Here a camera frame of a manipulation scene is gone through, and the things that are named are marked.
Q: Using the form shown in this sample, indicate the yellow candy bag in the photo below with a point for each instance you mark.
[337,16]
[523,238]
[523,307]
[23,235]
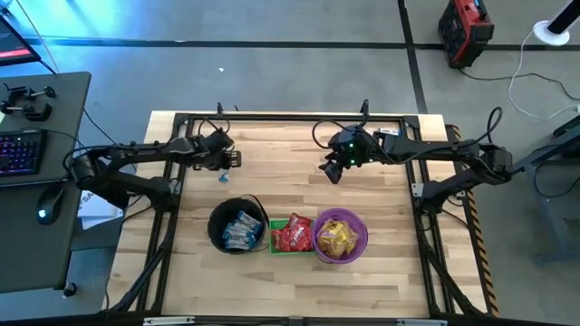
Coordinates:
[350,242]
[335,227]
[337,251]
[326,242]

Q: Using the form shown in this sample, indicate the black computer monitor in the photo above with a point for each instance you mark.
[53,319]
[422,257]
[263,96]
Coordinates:
[13,45]

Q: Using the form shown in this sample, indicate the red black tool case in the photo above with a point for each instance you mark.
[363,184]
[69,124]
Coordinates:
[466,31]

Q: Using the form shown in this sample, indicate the green slotted plastic basket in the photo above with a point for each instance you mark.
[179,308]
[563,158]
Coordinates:
[277,223]

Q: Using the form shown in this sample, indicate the silver metal bracket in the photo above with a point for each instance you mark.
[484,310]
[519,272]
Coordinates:
[421,322]
[167,321]

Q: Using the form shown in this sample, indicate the backlit black keyboard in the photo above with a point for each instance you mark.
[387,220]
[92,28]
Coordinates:
[22,154]

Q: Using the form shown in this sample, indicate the dark grey desk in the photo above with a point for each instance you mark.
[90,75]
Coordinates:
[36,253]

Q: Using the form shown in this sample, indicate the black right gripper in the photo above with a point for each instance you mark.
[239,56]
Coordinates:
[358,147]

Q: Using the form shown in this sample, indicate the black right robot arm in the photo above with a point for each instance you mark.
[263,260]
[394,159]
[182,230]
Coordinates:
[444,151]

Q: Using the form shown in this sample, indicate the black aluminium table frame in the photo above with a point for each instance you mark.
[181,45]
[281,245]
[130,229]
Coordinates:
[254,117]

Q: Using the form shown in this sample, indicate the white paper sheet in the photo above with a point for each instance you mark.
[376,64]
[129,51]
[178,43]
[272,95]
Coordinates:
[97,213]

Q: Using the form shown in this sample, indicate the black computer mouse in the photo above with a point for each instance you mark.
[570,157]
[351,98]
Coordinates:
[50,204]

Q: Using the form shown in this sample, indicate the black screw clamp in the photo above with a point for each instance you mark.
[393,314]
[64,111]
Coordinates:
[50,92]
[38,113]

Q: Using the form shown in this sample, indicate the yellow black hazard tape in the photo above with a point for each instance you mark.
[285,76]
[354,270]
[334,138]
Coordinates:
[482,253]

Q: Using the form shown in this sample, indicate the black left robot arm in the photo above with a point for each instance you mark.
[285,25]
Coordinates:
[145,151]

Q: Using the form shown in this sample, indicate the black halloween bucket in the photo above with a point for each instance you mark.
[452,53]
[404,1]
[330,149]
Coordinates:
[216,216]

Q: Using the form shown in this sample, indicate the red Skittles candy bag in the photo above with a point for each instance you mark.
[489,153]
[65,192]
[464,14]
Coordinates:
[302,242]
[281,240]
[299,222]

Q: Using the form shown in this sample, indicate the tower fan white base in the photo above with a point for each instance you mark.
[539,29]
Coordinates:
[550,34]

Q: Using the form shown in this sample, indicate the black frame clip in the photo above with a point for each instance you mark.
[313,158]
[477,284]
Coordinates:
[220,108]
[365,105]

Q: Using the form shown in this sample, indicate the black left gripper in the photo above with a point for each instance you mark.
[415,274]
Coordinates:
[217,149]

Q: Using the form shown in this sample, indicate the grey blue desk stand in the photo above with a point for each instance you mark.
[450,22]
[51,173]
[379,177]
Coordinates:
[553,204]

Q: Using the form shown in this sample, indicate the purple monster face halloween bucket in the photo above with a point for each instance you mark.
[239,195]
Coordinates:
[340,260]

